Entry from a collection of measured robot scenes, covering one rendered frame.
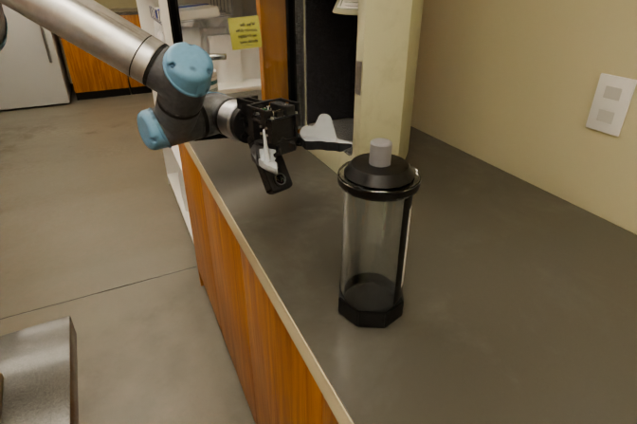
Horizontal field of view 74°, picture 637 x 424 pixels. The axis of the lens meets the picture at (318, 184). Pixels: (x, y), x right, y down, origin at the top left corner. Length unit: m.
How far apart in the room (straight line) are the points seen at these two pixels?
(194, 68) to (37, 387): 0.47
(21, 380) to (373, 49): 0.79
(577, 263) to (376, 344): 0.42
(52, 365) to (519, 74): 1.09
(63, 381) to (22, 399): 0.04
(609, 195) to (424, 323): 0.57
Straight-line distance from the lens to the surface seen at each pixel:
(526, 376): 0.65
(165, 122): 0.78
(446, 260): 0.81
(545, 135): 1.15
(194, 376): 1.87
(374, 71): 0.93
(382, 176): 0.52
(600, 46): 1.07
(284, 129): 0.71
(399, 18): 0.94
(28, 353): 0.73
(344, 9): 1.01
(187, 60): 0.70
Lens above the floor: 1.40
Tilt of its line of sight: 27 degrees down
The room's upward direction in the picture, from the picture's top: straight up
